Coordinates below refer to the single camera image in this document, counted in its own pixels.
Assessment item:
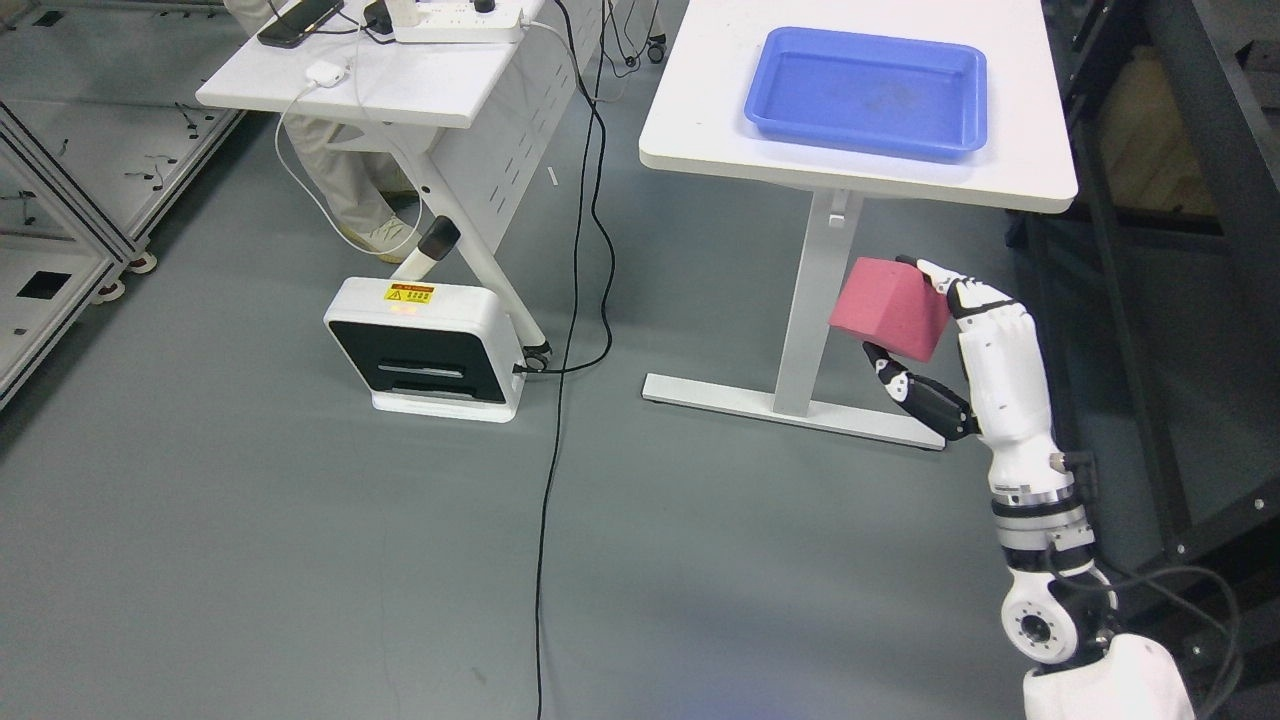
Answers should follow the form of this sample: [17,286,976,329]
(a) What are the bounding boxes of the person's leg beige trousers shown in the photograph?
[221,0,426,266]

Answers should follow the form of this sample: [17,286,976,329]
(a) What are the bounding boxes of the white table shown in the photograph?
[639,1,1078,451]

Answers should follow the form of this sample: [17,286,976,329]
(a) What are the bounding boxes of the white box device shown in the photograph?
[323,277,524,423]

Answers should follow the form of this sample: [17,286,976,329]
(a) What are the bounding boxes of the black floor cable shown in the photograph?
[512,0,617,720]

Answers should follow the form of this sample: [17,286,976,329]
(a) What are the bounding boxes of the aluminium frame rack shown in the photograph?
[1,1,244,404]

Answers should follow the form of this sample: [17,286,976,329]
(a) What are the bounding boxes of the black metal shelf right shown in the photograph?
[1007,1,1277,719]

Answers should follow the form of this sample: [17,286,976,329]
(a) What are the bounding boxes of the pink foam block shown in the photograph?
[828,258,951,363]

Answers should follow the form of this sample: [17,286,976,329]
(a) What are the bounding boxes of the blue plastic tray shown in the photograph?
[742,26,989,163]

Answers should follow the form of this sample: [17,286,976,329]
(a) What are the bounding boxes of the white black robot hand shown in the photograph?
[863,255,1074,506]

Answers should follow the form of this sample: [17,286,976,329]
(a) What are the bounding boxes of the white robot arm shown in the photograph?
[992,452,1196,719]

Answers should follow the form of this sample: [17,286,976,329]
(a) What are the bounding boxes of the black smartphone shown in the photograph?
[255,1,346,49]

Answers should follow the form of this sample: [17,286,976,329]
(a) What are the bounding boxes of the white power strip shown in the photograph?
[384,1,524,44]

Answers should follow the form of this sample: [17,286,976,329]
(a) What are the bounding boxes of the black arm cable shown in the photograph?
[1060,450,1245,720]

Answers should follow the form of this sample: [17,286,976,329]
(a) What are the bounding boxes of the white charger adapter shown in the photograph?
[303,60,349,88]

